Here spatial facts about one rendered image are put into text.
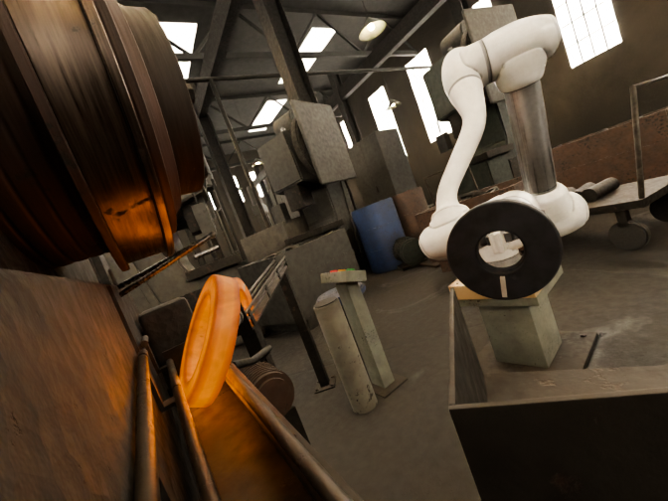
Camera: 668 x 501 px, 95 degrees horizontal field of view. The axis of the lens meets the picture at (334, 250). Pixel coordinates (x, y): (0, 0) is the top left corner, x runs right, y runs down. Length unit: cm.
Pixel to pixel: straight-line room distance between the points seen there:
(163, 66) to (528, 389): 58
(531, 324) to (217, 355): 121
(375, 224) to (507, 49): 295
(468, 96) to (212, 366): 96
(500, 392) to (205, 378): 33
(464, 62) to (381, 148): 431
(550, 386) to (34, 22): 59
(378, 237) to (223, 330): 355
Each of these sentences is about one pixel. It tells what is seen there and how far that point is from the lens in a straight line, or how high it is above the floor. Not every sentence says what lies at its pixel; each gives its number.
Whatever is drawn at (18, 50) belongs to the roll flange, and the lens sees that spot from 41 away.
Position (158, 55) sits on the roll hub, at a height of 112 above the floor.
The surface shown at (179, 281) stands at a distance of 325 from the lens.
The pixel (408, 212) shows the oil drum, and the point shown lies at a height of 61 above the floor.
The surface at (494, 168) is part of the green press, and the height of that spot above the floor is 74.
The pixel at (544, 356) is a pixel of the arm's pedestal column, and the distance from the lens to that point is 148.
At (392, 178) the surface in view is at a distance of 537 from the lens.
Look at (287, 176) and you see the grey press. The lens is 427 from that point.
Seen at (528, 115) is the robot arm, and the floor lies 94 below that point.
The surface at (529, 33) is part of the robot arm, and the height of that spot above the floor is 114.
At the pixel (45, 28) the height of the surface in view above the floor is 109.
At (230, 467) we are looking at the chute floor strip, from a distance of 38.
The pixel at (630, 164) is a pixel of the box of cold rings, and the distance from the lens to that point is 409.
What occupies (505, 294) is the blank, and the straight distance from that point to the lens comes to 54.
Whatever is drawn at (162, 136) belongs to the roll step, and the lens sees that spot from 47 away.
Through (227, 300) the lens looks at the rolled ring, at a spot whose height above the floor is 79.
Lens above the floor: 84
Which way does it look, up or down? 5 degrees down
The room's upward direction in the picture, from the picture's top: 21 degrees counter-clockwise
